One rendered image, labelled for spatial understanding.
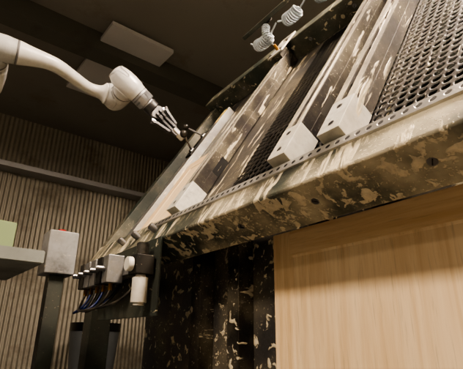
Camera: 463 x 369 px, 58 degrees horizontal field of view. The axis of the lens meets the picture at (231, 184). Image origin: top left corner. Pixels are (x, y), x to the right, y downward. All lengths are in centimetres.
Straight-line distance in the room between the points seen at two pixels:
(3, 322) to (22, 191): 150
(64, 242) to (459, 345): 148
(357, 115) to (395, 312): 43
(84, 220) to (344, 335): 494
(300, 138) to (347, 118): 17
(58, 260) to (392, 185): 142
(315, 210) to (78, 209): 501
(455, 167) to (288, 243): 60
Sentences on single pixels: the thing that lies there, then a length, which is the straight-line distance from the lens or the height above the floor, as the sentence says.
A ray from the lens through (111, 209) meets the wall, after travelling 593.
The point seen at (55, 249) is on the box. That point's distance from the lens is 187.
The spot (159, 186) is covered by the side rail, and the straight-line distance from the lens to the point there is 219.
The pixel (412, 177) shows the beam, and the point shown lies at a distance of 77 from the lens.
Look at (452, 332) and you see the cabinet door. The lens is 93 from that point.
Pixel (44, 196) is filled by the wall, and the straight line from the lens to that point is 567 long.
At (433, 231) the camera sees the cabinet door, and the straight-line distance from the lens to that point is 95.
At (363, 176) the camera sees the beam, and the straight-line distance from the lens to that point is 79.
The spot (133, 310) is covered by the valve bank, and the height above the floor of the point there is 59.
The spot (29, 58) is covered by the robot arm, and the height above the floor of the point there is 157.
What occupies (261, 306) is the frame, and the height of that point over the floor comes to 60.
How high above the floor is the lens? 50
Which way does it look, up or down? 21 degrees up
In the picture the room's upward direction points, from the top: 1 degrees clockwise
